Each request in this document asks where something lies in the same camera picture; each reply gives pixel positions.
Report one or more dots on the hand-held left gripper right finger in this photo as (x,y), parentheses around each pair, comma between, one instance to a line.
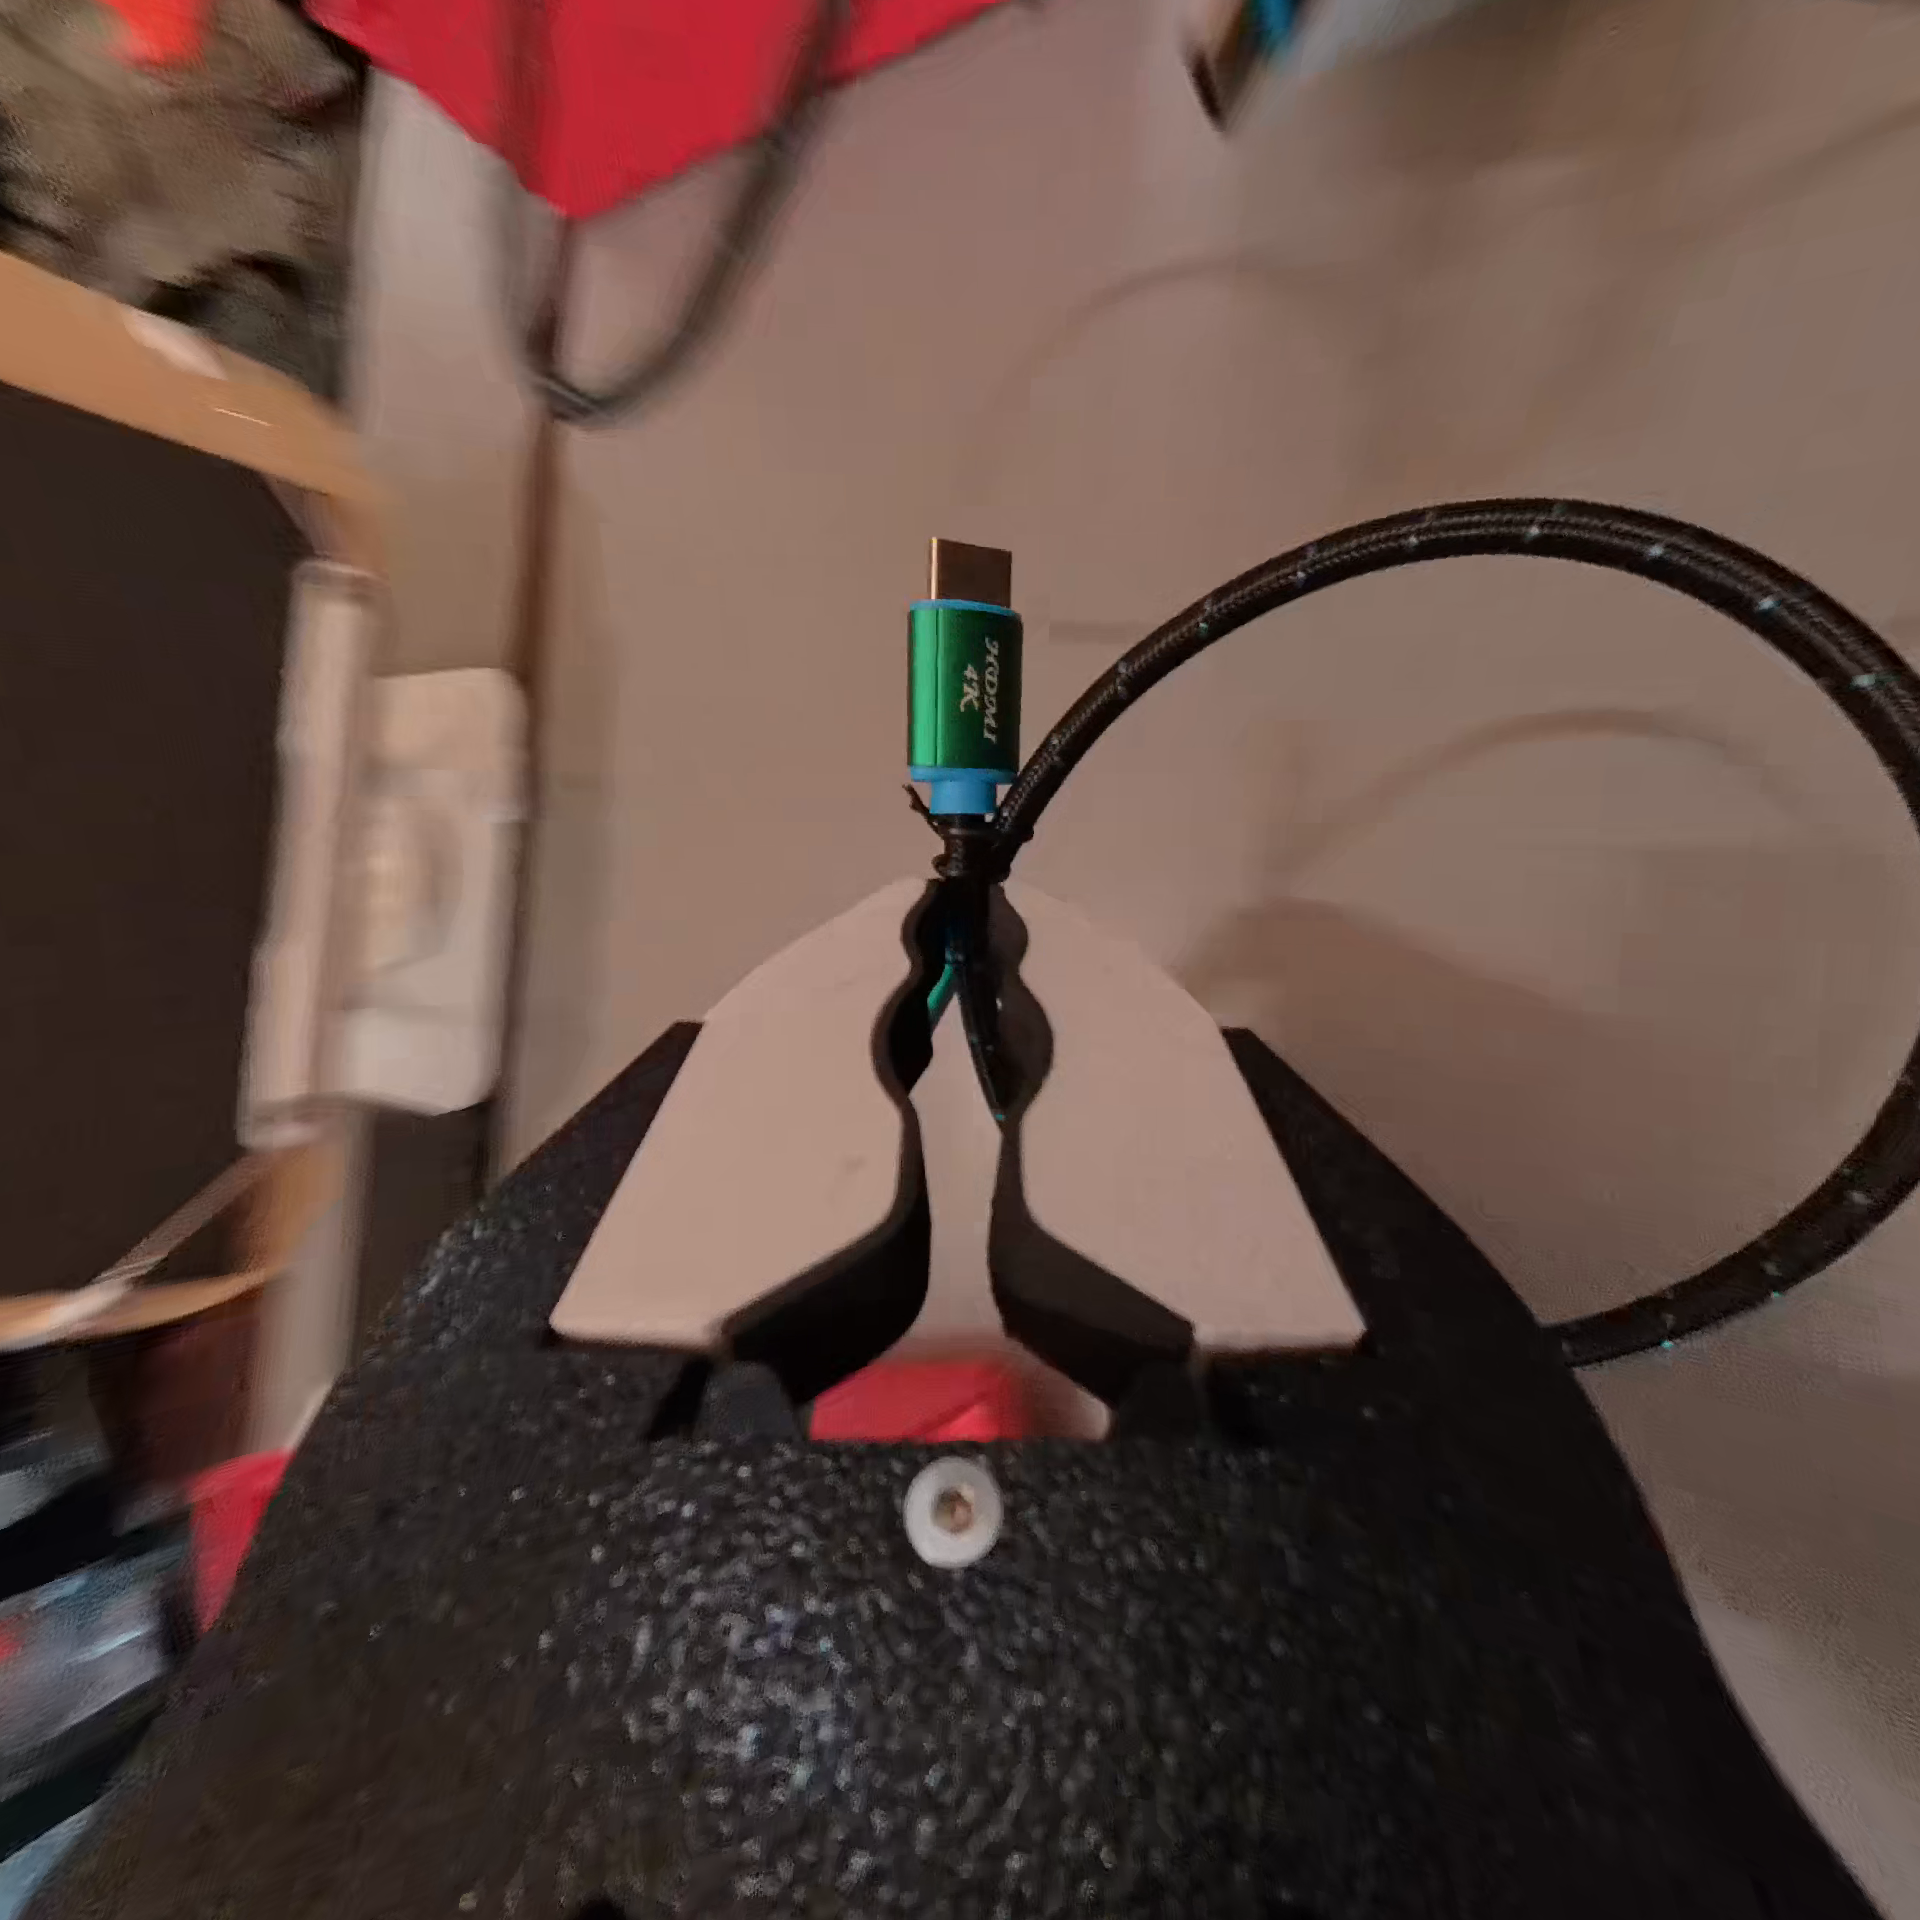
(1171,1172)

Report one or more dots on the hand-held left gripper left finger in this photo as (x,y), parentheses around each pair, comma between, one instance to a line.
(765,1141)

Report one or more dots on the white desk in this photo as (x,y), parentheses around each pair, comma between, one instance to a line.
(1349,375)

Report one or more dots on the white folding stand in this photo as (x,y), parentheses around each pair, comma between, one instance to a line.
(406,869)

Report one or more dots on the red cloth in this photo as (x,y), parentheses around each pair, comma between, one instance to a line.
(646,89)

